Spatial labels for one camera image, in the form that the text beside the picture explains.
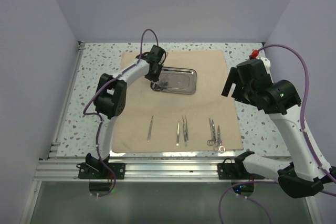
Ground steel scissors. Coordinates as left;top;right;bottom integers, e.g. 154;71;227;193
214;126;226;154

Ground beige cloth wrap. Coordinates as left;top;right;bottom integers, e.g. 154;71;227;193
112;50;243;153

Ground steel forceps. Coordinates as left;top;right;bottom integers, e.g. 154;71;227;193
207;119;216;146

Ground steel tweezers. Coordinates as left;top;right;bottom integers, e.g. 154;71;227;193
176;121;180;146
182;115;188;146

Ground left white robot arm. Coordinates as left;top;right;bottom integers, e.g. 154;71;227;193
83;45;167;178

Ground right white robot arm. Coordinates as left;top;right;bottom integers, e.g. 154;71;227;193
217;59;335;198

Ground steel instrument tray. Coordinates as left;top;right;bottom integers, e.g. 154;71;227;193
153;67;197;95

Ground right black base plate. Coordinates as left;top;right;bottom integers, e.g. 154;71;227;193
217;158;265;180

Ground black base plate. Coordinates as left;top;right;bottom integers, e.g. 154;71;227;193
76;163;126;179
217;158;265;180

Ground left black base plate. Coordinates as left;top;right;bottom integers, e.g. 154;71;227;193
76;163;126;179

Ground aluminium mounting rail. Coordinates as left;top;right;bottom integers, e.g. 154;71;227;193
34;157;312;183

